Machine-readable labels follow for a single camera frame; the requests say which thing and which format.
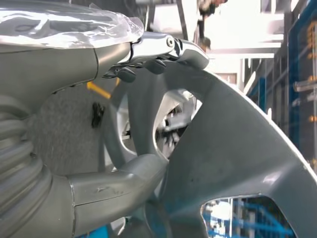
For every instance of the blue metal shelf rack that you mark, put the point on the blue metal shelf rack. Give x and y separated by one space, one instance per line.
292 82

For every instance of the small black floor object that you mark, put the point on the small black floor object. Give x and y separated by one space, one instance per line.
96 115

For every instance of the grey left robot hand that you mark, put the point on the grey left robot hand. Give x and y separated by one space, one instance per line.
62 65

